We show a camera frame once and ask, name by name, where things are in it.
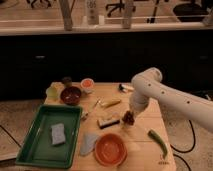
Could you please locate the dark purple grape bunch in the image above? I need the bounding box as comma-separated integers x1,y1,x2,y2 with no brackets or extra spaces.
122,111,135,125

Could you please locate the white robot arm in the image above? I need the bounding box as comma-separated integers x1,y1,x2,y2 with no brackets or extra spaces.
129,67,213,133

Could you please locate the dark maroon bowl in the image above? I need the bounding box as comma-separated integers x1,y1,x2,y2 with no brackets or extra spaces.
60,86,82,106

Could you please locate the red orange bowl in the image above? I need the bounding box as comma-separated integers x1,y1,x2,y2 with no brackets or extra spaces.
94,133,127,167

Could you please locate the yellow banana piece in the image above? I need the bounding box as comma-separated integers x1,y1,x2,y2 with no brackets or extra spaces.
100,99,121,108

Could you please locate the small white orange cup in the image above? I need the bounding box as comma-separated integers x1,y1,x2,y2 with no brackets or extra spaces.
80,78,94,94

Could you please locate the metal spoon utensil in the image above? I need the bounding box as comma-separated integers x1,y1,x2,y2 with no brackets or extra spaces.
81,99,101,120

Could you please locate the black wooden brush block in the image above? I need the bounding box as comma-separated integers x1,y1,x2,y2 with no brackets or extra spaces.
97,117,120,129

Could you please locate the dark small cup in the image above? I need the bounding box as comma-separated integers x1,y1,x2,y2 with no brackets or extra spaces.
61,77,72,87

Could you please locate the light green cup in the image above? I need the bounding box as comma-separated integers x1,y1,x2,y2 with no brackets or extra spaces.
46,86,59,100

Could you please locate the grey folded cloth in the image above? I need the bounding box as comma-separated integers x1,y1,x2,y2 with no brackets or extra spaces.
79,133,99,156

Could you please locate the grey blue sponge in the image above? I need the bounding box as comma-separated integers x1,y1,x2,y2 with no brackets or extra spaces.
51,123,66,145

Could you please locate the black office chair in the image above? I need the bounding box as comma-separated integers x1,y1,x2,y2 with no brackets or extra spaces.
105,0,128,17

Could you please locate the green plastic tray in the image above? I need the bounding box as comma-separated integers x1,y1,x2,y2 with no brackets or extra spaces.
15,105,82,169

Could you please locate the black white handled tool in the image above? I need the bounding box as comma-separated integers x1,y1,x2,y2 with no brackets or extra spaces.
118,84,134,92

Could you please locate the black cable on floor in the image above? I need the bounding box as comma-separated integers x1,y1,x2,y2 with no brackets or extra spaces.
169,119,197,171

